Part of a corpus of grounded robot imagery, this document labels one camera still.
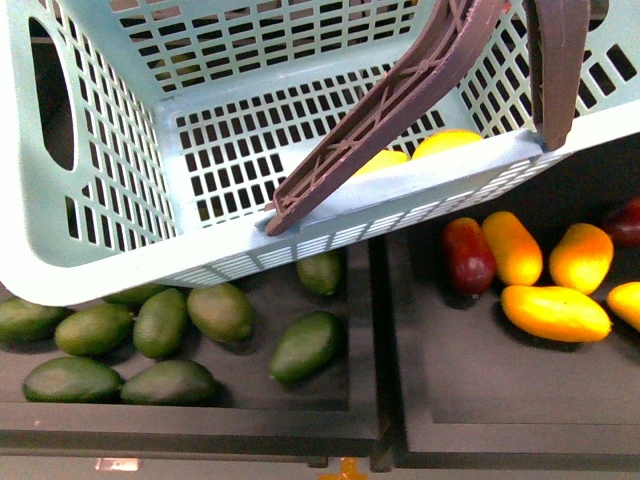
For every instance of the brown basket handle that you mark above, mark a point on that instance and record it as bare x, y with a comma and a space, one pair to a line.
445, 50

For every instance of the dark red mango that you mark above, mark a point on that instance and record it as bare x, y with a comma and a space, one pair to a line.
622, 224
468, 260

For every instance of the light blue plastic basket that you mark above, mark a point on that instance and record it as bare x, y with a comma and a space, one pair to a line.
142, 141

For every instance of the green avocado near divider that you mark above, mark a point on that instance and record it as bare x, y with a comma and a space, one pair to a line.
321, 274

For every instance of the orange-yellow mango upright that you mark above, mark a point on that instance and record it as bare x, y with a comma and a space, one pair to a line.
517, 254

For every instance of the green avocado under basket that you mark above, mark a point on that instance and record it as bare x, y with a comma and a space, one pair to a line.
135, 296

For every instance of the dark red mango left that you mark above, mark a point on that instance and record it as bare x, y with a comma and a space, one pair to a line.
468, 260

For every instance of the yellow mango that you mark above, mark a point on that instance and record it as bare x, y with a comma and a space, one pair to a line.
445, 140
555, 313

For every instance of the green avocado centre lone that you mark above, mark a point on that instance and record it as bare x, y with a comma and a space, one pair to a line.
307, 346

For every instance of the black tray divider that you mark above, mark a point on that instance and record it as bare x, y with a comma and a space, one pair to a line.
374, 385

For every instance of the orange mango tilted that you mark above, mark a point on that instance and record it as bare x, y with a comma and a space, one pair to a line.
582, 258

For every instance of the dark red mango right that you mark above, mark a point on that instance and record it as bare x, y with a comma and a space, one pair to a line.
622, 224

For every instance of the green avocado olive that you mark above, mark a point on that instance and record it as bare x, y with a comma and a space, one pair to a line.
222, 312

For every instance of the green avocado upright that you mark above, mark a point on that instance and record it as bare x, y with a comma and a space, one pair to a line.
161, 324

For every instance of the yellow lemon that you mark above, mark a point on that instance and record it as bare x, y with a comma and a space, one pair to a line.
383, 159

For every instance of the green avocado bottom left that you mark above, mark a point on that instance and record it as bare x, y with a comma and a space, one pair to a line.
72, 380

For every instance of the green avocado bottom middle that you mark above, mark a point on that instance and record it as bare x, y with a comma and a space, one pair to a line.
170, 383

